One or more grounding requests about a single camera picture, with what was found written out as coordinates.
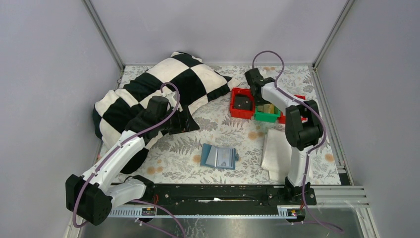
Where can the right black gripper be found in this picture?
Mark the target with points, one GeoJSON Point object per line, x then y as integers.
{"type": "Point", "coordinates": [258, 101]}

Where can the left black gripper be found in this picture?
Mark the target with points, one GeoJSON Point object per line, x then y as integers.
{"type": "Point", "coordinates": [188, 123]}

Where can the blue card holder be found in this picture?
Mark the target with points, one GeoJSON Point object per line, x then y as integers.
{"type": "Point", "coordinates": [219, 157]}

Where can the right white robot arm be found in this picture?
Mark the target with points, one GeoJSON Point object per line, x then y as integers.
{"type": "Point", "coordinates": [303, 130]}

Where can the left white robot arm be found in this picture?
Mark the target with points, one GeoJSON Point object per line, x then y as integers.
{"type": "Point", "coordinates": [91, 195]}

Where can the black cards in bin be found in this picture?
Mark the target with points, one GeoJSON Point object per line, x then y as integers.
{"type": "Point", "coordinates": [242, 102]}

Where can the gold cards in bin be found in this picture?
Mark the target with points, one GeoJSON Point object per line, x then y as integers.
{"type": "Point", "coordinates": [266, 108]}

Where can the left red plastic bin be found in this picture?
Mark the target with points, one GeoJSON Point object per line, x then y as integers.
{"type": "Point", "coordinates": [241, 113]}

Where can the red plastic bin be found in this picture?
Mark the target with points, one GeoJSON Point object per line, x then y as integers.
{"type": "Point", "coordinates": [282, 118]}
{"type": "Point", "coordinates": [241, 113]}

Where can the green plastic bin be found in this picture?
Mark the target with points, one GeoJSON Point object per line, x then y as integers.
{"type": "Point", "coordinates": [267, 117]}

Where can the black white checkered pillow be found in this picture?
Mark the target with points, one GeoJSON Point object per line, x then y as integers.
{"type": "Point", "coordinates": [197, 83]}

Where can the right red plastic bin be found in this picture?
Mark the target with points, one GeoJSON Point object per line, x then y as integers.
{"type": "Point", "coordinates": [282, 118]}

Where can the white folded towel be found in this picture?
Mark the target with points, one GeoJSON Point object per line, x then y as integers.
{"type": "Point", "coordinates": [276, 156]}

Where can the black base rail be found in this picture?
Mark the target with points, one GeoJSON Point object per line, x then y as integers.
{"type": "Point", "coordinates": [216, 199]}

